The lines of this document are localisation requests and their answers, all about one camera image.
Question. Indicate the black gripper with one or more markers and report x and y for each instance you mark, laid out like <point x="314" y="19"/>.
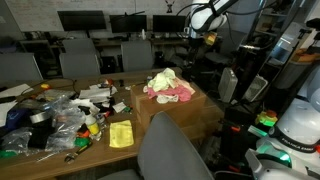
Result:
<point x="196" y="43"/>

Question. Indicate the peach shirt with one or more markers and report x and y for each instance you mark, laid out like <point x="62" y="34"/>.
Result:
<point x="186" y="85"/>

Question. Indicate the light green towel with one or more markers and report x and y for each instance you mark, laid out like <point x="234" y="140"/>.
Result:
<point x="161" y="80"/>

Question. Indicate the pink shirt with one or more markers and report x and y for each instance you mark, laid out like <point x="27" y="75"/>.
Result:
<point x="180" y="93"/>

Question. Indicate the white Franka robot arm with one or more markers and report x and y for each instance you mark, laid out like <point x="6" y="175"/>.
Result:
<point x="208" y="15"/>

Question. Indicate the large brown cardboard box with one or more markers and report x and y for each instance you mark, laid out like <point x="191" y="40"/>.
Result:
<point x="186" y="113"/>

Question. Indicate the black computer monitor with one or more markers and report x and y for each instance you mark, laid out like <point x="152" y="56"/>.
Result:
<point x="169" y="24"/>
<point x="81" y="20"/>

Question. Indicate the white space heater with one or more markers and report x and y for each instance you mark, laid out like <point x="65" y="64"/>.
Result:
<point x="228" y="85"/>

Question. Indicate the black monitor with light bar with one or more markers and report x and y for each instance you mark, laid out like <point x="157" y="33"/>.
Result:
<point x="128" y="24"/>

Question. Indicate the red ball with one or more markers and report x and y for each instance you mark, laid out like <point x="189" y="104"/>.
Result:
<point x="110" y="82"/>

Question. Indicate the grey office chair holding clothes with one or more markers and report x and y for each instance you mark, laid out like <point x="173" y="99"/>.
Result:
<point x="166" y="150"/>

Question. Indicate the stack of white papers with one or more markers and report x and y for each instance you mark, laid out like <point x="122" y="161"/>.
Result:
<point x="96" y="92"/>

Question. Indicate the yellow cleaning cloth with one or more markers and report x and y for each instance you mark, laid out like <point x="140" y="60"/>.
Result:
<point x="121" y="134"/>

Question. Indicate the spray bottle with yellow label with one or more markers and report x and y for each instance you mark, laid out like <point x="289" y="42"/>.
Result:
<point x="92" y="125"/>

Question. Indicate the green plastic toy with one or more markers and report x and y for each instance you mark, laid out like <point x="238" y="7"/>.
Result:
<point x="82" y="141"/>

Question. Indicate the small orange yellow ball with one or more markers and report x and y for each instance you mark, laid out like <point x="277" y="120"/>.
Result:
<point x="45" y="86"/>

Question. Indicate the clear plastic bag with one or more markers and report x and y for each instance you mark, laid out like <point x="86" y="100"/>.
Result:
<point x="56" y="123"/>

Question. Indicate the grey tape roll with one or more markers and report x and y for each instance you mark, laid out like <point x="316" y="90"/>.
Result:
<point x="40" y="116"/>

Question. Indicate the wooden camera mount plate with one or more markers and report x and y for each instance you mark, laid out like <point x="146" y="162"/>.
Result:
<point x="210" y="38"/>

